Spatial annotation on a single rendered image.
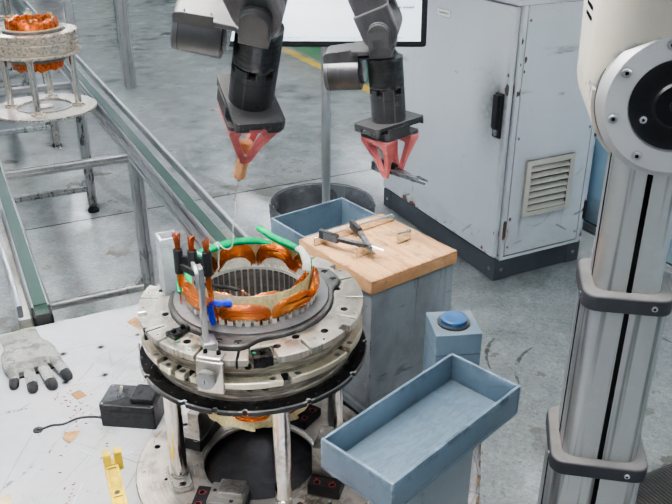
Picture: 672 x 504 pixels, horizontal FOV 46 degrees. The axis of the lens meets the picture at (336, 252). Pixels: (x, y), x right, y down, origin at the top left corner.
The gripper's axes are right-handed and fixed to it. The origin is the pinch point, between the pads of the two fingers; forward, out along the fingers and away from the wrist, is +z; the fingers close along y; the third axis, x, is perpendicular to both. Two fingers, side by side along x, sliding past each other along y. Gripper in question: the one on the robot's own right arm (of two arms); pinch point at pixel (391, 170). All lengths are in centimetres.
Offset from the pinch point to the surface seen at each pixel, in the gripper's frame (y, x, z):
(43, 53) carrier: -4, -202, 5
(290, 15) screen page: -31, -74, -15
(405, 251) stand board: 3.3, 6.4, 12.0
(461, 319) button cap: 9.2, 25.6, 14.7
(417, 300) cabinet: 4.8, 10.6, 19.3
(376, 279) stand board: 13.7, 11.3, 11.5
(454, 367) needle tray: 19.2, 34.2, 14.2
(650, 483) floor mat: -89, 2, 124
